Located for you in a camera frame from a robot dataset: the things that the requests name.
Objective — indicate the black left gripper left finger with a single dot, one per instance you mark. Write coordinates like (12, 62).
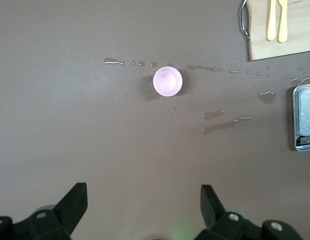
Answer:
(67, 207)

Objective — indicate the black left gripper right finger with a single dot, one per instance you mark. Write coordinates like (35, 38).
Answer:
(212, 212)

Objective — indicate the pink plastic cup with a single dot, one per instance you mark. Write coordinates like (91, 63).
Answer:
(167, 81)

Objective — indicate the brown table cover sheet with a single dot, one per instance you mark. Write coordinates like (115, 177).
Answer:
(70, 125)

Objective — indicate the silver digital kitchen scale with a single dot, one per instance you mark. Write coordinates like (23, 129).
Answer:
(306, 112)

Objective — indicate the yellow plastic fork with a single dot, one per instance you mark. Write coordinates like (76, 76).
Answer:
(271, 25)

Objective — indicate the yellow plastic knife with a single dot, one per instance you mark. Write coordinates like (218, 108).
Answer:
(283, 27)

